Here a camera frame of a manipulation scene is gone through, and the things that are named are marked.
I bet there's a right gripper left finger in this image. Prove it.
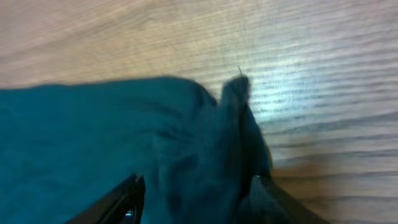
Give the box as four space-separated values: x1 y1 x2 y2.
67 174 146 224

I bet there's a dark navy t-shirt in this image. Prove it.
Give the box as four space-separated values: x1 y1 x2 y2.
1 77 269 223

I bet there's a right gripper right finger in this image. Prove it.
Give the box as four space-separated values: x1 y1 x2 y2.
245 175 328 224

